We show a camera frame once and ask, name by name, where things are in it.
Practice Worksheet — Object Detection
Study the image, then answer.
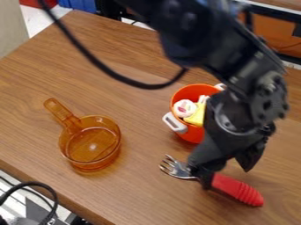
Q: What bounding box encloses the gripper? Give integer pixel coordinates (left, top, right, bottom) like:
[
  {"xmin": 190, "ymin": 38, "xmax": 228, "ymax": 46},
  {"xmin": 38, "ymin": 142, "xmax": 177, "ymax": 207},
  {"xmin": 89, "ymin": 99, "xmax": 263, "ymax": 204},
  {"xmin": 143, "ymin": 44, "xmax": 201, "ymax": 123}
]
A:
[{"xmin": 186, "ymin": 90, "xmax": 278, "ymax": 190}]

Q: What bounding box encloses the fork with red handle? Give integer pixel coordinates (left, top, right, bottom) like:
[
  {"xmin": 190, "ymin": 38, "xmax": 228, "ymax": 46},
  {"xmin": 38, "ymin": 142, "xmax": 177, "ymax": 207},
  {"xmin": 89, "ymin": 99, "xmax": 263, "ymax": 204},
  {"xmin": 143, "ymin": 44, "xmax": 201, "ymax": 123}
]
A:
[{"xmin": 158, "ymin": 154, "xmax": 265, "ymax": 207}]

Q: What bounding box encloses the yellow and white toy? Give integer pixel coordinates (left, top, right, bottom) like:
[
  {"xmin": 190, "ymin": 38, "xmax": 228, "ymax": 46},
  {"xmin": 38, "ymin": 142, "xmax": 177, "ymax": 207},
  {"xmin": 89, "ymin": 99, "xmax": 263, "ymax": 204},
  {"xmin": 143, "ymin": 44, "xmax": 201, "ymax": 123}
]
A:
[{"xmin": 172, "ymin": 94, "xmax": 215, "ymax": 127}]

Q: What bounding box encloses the clear orange saucepan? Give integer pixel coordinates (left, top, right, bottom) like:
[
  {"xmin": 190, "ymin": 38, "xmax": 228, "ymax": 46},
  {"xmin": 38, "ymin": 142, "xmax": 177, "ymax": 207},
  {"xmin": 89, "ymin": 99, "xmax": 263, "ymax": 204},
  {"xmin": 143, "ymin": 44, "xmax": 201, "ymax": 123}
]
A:
[{"xmin": 42, "ymin": 98, "xmax": 124, "ymax": 172}]

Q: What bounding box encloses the orange pot with white handles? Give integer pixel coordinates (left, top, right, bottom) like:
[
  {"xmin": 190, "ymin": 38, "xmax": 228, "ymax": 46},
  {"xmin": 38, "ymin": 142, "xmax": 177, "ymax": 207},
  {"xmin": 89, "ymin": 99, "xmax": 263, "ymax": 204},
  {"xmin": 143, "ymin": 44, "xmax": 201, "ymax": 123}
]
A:
[{"xmin": 161, "ymin": 83, "xmax": 230, "ymax": 145}]

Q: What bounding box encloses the black cable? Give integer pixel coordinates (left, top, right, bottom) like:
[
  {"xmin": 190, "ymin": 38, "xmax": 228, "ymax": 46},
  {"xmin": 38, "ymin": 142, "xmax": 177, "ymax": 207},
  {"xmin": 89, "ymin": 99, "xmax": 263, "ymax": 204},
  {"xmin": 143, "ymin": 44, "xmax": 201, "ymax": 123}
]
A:
[
  {"xmin": 0, "ymin": 181, "xmax": 61, "ymax": 225},
  {"xmin": 37, "ymin": 0, "xmax": 190, "ymax": 91}
]

